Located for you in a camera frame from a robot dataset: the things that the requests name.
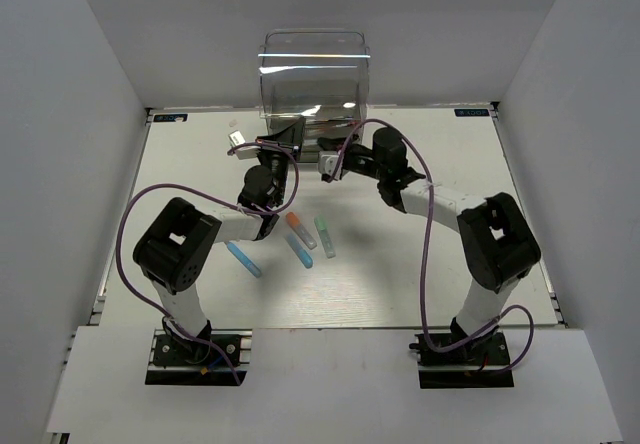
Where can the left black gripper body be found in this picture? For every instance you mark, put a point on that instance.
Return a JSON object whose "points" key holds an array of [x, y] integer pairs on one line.
{"points": [[277, 158]]}

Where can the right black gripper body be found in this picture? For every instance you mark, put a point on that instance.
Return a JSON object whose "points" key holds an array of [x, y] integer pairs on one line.
{"points": [[363, 161]]}

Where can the red gel pen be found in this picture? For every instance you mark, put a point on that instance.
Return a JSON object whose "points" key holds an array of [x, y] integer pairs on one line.
{"points": [[342, 123]]}

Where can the clear acrylic drawer organizer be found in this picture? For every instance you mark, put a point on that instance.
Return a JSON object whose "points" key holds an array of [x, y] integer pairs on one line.
{"points": [[320, 74]]}

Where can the green highlighter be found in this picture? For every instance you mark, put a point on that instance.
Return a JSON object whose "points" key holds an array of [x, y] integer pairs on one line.
{"points": [[326, 241]]}

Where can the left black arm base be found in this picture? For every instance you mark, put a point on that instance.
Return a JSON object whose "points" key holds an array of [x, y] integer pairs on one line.
{"points": [[175, 361]]}

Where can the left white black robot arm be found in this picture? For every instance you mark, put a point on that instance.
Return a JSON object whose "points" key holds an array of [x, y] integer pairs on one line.
{"points": [[173, 251]]}

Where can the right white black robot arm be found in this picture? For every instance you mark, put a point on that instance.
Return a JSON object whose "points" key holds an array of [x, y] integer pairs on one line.
{"points": [[498, 245]]}

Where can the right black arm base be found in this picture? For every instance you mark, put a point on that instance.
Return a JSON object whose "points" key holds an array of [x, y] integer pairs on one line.
{"points": [[474, 366]]}

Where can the orange highlighter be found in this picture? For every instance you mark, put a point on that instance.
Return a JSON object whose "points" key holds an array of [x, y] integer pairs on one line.
{"points": [[300, 230]]}

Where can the blue highlighter middle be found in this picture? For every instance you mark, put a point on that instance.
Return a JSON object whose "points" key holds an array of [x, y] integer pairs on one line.
{"points": [[303, 256]]}

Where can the light blue highlighter left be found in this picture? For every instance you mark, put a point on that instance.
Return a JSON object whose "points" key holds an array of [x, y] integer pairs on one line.
{"points": [[244, 260]]}

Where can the right blue table label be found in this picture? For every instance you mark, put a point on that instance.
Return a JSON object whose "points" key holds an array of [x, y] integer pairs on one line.
{"points": [[471, 112]]}

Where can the blue table label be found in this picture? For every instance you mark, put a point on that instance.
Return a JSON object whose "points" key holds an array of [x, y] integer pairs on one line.
{"points": [[170, 118], [471, 112]]}

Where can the left blue table label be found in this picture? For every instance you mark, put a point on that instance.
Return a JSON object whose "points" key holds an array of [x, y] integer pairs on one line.
{"points": [[170, 118]]}

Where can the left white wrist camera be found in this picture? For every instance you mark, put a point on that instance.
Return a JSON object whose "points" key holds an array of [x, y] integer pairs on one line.
{"points": [[240, 147]]}

